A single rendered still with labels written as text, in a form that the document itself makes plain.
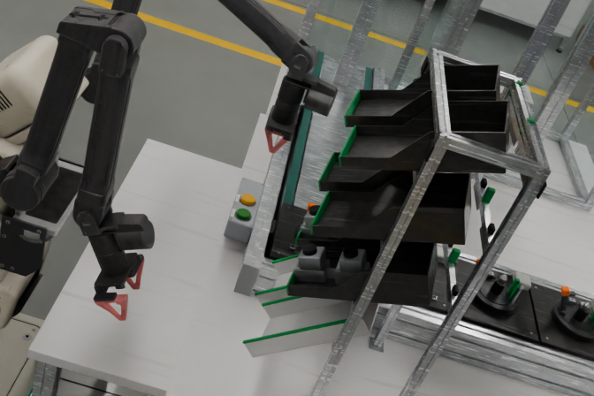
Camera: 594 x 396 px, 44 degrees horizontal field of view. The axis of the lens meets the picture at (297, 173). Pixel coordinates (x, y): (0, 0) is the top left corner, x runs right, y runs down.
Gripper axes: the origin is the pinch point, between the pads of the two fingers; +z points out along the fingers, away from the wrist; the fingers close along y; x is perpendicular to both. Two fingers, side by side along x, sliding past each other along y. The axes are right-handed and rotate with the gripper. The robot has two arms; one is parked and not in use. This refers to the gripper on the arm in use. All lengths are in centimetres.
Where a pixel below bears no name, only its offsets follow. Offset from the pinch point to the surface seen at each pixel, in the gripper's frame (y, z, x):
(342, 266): -40.1, -4.4, -19.4
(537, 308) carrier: 6, 27, -83
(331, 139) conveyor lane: 68, 32, -19
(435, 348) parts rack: -48, 1, -41
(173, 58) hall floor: 259, 123, 71
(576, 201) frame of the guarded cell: 87, 36, -116
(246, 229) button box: 2.8, 28.3, 0.1
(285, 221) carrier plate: 8.6, 26.2, -9.6
